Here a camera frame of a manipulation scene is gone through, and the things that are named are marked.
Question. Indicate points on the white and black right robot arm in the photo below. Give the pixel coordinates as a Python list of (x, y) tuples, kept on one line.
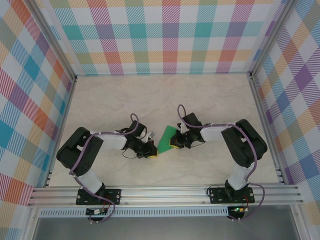
[(237, 175)]

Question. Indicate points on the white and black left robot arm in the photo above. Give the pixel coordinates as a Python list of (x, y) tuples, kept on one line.
[(90, 181)]

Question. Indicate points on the small black circuit board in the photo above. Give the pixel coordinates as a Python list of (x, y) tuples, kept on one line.
[(96, 212)]

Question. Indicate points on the small circuit board green light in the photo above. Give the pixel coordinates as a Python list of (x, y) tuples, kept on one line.
[(238, 209)]

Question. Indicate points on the long aluminium mounting rail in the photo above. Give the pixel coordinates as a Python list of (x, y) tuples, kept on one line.
[(162, 196)]

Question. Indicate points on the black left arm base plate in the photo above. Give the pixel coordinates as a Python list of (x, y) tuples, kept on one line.
[(113, 196)]

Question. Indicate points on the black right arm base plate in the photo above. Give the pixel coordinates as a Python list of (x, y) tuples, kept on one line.
[(217, 195)]

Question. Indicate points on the aluminium side rail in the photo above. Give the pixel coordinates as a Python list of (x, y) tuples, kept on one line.
[(60, 135), (267, 130)]

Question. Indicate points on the aluminium frame post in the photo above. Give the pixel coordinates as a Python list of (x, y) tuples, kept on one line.
[(271, 37), (53, 40)]

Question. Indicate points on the aluminium frame leg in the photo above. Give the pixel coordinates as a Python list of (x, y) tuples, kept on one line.
[(298, 225), (31, 225)]

